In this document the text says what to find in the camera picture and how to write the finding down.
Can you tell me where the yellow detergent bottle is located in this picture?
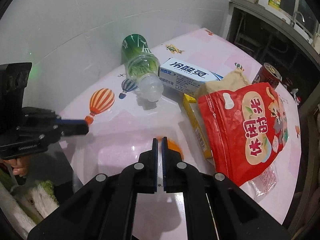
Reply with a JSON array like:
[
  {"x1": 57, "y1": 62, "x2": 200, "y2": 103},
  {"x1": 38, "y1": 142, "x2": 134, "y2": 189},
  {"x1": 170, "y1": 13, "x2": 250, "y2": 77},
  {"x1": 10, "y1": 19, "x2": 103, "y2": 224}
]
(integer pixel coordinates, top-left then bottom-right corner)
[{"x1": 268, "y1": 0, "x2": 282, "y2": 11}]

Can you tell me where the red snack bag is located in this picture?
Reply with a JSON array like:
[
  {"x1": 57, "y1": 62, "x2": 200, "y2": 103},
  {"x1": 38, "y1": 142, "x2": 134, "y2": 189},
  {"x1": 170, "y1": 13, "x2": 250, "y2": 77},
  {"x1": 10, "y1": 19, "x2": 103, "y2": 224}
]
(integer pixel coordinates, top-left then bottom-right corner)
[{"x1": 197, "y1": 82, "x2": 288, "y2": 187}]

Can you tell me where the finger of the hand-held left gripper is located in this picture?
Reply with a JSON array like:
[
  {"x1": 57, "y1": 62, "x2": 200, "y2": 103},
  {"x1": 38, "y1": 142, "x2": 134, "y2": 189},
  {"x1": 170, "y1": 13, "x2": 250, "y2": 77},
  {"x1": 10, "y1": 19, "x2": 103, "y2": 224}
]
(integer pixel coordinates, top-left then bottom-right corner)
[
  {"x1": 54, "y1": 117, "x2": 87, "y2": 127},
  {"x1": 59, "y1": 124, "x2": 90, "y2": 136}
]

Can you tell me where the person's left hand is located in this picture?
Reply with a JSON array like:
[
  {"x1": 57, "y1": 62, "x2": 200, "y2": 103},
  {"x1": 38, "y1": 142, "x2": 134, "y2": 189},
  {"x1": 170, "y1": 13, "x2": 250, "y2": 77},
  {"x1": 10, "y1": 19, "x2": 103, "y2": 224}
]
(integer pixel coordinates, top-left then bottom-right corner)
[{"x1": 10, "y1": 158, "x2": 28, "y2": 178}]

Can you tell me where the white green fluffy cloth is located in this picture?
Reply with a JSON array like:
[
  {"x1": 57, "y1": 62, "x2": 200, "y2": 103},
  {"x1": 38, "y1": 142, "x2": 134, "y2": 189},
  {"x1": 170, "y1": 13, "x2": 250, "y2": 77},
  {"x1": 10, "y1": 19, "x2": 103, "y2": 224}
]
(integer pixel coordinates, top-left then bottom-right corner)
[{"x1": 0, "y1": 169, "x2": 60, "y2": 238}]

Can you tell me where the orange peel piece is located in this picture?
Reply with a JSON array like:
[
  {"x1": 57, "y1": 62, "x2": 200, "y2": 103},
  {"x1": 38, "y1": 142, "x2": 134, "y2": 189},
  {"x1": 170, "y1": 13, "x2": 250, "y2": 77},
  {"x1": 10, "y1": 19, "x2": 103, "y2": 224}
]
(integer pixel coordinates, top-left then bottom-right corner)
[{"x1": 155, "y1": 136, "x2": 182, "y2": 158}]

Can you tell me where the blue white toothpaste box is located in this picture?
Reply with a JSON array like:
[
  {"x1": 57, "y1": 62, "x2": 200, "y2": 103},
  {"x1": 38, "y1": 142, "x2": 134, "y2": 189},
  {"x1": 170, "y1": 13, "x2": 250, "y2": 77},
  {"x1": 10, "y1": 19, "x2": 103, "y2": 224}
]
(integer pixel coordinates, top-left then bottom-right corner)
[{"x1": 159, "y1": 57, "x2": 224, "y2": 97}]

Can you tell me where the red drink can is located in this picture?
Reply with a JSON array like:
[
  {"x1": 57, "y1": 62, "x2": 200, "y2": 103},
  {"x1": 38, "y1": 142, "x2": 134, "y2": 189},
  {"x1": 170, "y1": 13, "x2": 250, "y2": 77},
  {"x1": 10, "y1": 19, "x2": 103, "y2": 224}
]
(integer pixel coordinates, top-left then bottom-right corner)
[{"x1": 251, "y1": 62, "x2": 282, "y2": 89}]

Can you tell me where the green plastic bottle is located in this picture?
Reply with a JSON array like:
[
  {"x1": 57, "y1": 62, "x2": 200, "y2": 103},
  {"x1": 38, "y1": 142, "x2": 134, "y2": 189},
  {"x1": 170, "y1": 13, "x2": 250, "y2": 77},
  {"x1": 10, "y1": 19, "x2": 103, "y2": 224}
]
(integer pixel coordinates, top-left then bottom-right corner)
[{"x1": 121, "y1": 33, "x2": 164, "y2": 103}]

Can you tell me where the beige cloth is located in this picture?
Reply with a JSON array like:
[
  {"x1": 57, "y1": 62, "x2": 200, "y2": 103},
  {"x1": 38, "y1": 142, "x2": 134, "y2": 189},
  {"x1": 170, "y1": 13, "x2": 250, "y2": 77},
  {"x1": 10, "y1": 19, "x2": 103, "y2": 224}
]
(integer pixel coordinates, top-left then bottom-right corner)
[{"x1": 195, "y1": 69, "x2": 252, "y2": 100}]

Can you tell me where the clear plastic wrapper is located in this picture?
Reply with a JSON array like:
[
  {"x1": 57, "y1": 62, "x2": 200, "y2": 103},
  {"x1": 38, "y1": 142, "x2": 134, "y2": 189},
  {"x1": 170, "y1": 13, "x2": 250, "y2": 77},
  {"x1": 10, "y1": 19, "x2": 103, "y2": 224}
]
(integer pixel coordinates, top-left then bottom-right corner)
[{"x1": 247, "y1": 164, "x2": 279, "y2": 194}]

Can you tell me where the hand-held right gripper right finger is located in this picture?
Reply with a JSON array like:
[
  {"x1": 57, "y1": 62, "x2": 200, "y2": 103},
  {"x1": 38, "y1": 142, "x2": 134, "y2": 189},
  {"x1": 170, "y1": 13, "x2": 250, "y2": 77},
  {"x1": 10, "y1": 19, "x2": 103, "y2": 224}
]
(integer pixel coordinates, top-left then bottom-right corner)
[{"x1": 161, "y1": 137, "x2": 292, "y2": 240}]

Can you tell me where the metal sink faucet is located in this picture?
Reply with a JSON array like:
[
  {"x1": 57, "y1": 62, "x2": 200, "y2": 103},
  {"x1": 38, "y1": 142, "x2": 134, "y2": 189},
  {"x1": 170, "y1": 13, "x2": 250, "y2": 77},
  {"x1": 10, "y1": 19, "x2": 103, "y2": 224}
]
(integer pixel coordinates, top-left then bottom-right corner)
[{"x1": 291, "y1": 11, "x2": 305, "y2": 28}]

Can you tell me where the yellow cardboard box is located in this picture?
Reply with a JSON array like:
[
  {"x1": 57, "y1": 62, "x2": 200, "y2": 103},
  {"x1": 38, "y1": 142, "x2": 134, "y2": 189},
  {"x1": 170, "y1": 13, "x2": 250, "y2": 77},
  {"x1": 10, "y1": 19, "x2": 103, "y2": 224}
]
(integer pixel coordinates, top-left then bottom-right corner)
[{"x1": 182, "y1": 93, "x2": 214, "y2": 160}]

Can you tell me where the grey kitchen counter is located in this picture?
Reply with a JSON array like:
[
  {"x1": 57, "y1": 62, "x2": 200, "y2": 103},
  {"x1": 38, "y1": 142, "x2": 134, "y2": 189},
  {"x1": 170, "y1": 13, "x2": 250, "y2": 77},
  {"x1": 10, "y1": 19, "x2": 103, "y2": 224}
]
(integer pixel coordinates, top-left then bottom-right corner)
[{"x1": 229, "y1": 0, "x2": 320, "y2": 55}]

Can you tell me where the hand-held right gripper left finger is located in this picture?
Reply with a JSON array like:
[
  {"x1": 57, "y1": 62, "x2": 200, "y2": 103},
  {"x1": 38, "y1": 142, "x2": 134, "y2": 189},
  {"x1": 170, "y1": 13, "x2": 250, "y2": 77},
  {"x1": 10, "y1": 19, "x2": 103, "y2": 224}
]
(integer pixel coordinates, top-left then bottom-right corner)
[{"x1": 27, "y1": 137, "x2": 159, "y2": 240}]

